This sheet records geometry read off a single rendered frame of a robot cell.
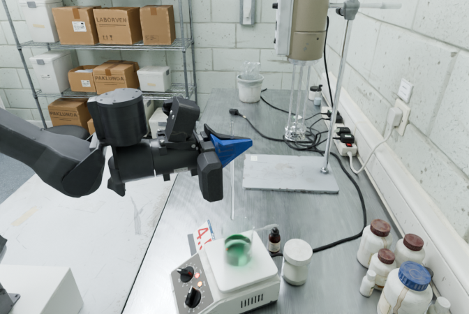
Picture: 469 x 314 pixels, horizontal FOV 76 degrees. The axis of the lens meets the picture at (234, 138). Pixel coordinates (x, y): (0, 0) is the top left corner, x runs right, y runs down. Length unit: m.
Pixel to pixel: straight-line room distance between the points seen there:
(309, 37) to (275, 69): 2.17
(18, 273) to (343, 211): 0.77
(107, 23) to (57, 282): 2.36
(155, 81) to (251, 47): 0.94
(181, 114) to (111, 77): 2.45
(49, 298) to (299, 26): 0.77
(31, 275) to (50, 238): 0.24
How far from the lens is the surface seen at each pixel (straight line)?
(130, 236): 0.84
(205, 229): 0.78
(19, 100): 3.98
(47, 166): 0.44
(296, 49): 0.82
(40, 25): 3.12
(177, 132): 0.42
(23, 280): 0.70
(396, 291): 0.65
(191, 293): 0.63
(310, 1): 0.81
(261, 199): 0.91
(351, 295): 0.74
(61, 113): 3.26
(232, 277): 0.62
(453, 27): 0.85
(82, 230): 0.91
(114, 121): 0.40
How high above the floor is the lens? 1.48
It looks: 28 degrees down
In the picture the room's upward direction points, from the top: straight up
